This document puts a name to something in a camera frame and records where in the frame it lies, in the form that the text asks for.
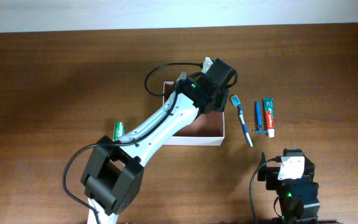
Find white cardboard box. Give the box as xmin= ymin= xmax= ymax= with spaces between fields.
xmin=164 ymin=93 xmax=224 ymax=146

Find blue disposable razor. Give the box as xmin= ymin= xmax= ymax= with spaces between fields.
xmin=253 ymin=101 xmax=267 ymax=134

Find blue white toothbrush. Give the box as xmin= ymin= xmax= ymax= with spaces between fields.
xmin=231 ymin=95 xmax=254 ymax=147

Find purple spray bottle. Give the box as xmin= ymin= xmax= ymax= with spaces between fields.
xmin=175 ymin=71 xmax=186 ymax=84

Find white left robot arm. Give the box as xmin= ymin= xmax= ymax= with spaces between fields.
xmin=81 ymin=58 xmax=238 ymax=223

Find green white soap box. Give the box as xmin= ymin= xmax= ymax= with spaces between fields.
xmin=113 ymin=122 xmax=126 ymax=141

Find Colgate toothpaste tube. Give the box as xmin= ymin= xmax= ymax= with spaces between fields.
xmin=262 ymin=98 xmax=275 ymax=138

